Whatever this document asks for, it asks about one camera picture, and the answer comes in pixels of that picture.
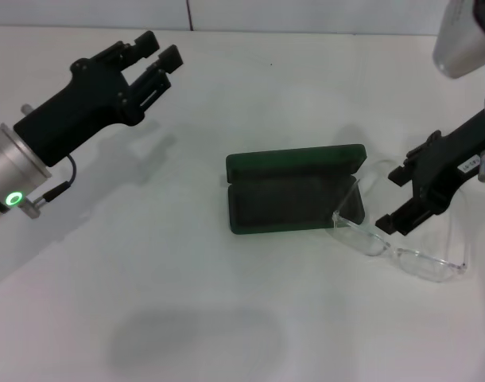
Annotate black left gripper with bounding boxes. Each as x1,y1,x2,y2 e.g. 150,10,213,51
14,30,184,167

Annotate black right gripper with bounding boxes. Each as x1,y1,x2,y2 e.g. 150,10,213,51
375,107,485,236

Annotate clear frame glasses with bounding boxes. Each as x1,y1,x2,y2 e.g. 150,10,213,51
330,158,470,284

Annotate green glasses case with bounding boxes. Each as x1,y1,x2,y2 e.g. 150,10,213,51
225,143,367,236

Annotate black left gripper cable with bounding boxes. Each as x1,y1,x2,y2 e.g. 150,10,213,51
17,153,79,219

